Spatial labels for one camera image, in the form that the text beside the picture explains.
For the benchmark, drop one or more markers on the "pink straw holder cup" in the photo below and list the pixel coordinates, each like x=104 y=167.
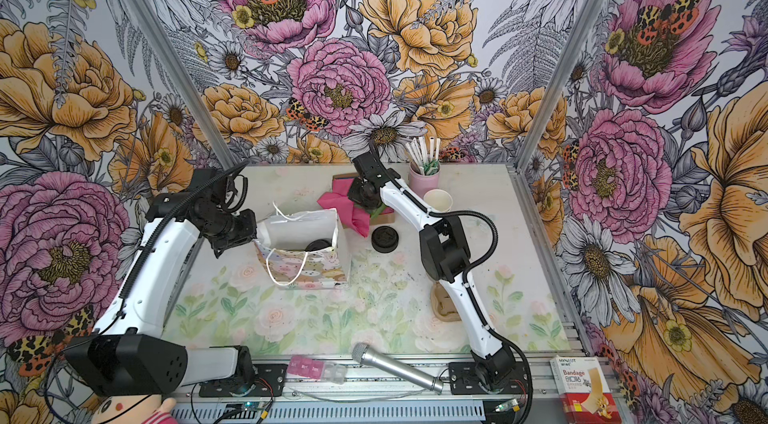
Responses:
x=420 y=184

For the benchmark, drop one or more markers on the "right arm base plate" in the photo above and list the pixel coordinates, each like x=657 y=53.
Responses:
x=469 y=378

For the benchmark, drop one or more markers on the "stack of white paper cups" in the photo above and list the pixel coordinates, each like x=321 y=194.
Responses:
x=439 y=199

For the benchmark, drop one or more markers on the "black plastic cup lid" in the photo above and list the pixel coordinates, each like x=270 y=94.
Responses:
x=318 y=245

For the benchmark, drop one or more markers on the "plush doll toy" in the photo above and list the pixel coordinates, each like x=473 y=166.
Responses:
x=135 y=409

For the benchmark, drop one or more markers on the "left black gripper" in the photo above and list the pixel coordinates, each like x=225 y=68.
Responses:
x=247 y=234

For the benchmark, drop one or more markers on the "silver microphone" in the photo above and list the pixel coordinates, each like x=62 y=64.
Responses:
x=365 y=354

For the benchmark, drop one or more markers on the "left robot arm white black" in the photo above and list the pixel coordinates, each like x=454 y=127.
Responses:
x=126 y=354

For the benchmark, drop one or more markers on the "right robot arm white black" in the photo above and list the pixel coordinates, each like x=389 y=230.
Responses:
x=446 y=258

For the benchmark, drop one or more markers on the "single pink paper napkin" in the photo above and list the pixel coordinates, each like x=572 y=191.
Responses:
x=348 y=205

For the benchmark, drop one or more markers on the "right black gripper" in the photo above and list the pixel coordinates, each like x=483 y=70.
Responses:
x=358 y=181

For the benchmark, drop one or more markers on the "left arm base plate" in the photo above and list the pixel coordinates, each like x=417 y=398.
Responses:
x=269 y=380

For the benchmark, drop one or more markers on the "brown pulp cup carrier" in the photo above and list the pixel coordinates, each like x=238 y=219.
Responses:
x=442 y=305

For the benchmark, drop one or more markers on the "bandage box red white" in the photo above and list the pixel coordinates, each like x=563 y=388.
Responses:
x=584 y=391

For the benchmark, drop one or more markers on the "white paper gift bag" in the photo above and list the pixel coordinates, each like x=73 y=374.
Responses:
x=281 y=241

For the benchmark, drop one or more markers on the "pink plastic clip box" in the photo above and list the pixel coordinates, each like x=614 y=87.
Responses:
x=316 y=369

